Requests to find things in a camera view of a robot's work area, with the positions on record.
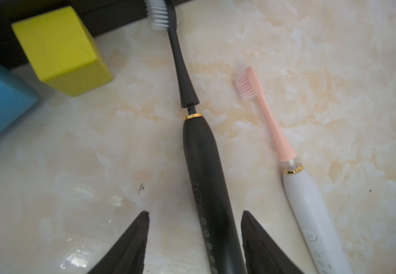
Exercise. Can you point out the white pink electric toothbrush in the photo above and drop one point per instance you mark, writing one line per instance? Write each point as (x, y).
(306, 201)

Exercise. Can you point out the black electric toothbrush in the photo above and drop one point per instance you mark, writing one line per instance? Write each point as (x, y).
(203, 160)

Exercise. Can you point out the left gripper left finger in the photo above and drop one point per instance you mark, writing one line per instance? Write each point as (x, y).
(127, 255)

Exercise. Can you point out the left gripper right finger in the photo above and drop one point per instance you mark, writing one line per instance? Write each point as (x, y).
(262, 254)

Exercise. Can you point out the black white checkerboard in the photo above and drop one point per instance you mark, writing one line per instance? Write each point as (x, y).
(99, 17)

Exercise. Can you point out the yellow cube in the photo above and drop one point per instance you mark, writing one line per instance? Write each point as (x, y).
(62, 52)

